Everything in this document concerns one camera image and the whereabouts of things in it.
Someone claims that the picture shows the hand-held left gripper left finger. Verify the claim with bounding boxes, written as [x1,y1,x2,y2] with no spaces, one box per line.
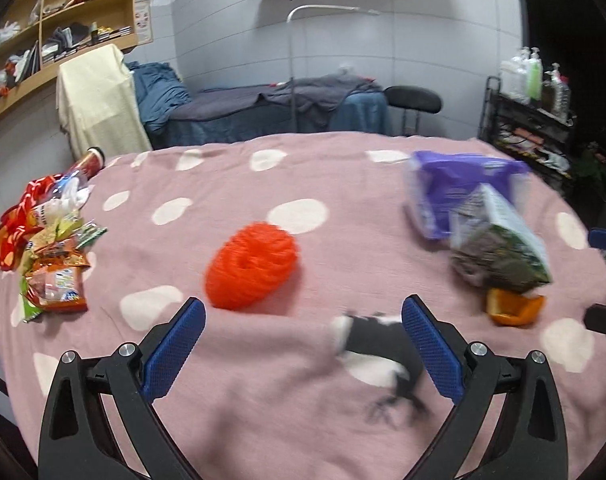
[39,296,207,480]

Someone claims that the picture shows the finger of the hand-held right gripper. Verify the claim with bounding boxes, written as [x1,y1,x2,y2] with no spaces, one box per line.
[588,227,606,291]
[584,304,606,346]

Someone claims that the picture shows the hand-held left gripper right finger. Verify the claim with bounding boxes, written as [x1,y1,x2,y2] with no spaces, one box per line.
[402,295,569,480]

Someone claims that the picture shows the orange plastic piece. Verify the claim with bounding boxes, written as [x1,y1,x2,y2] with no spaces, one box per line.
[486,287,546,328]

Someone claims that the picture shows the green white snack bag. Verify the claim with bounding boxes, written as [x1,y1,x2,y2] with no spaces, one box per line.
[448,184,554,293]

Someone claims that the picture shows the orange mesh scrubber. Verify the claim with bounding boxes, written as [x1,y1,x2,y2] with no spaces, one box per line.
[204,221,300,311]

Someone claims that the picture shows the purple plastic bag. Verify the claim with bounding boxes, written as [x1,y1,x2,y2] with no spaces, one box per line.
[405,150,531,241]

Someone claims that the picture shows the black trolley cart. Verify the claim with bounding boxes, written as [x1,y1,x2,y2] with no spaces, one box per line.
[478,76,576,196]

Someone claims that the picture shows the orange snack packet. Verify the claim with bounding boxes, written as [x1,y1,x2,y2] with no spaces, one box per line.
[25,252,88,313]

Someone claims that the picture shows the pink polka-dot blanket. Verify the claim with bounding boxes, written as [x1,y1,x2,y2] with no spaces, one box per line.
[0,131,606,480]

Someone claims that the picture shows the green snack packet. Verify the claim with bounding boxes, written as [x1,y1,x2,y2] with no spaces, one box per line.
[58,220,108,251]

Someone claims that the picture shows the green pump bottle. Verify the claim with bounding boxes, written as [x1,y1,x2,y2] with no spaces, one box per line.
[526,47,543,101]

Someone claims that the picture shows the clear plastic bottle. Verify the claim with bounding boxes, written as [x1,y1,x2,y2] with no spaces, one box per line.
[30,172,91,226]

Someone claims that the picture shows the white pump bottle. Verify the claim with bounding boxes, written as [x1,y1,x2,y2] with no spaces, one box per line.
[500,47,531,101]

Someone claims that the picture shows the red patterned bag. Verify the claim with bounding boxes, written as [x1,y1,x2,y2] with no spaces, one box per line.
[0,175,66,273]

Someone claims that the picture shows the red chips can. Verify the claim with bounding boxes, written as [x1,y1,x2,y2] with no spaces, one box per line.
[65,146,106,181]

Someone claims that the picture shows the black stool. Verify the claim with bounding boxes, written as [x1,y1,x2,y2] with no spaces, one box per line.
[383,85,442,138]

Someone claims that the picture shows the blue massage bed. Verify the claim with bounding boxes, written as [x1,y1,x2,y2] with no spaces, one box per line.
[143,74,389,151]

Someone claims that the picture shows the blue bedding pile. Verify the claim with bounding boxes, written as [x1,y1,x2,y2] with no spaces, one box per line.
[125,61,191,136]

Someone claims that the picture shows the cream towel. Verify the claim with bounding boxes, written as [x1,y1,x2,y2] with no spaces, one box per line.
[57,43,153,161]

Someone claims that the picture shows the grey blanket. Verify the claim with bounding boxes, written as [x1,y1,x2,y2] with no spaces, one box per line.
[258,74,384,126]

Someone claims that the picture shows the white arc floor lamp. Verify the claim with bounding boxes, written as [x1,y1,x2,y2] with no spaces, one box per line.
[287,4,381,133]

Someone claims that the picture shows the folded dark clothes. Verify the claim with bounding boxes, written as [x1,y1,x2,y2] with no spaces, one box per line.
[42,22,96,61]

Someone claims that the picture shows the white plastic bag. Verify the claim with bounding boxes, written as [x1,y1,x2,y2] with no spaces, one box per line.
[0,21,21,53]

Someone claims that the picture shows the wall poster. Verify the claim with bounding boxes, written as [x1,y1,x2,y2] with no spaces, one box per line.
[133,0,155,46]

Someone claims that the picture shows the wooden wall cabinet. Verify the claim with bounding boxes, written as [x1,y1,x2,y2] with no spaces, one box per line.
[0,0,138,128]

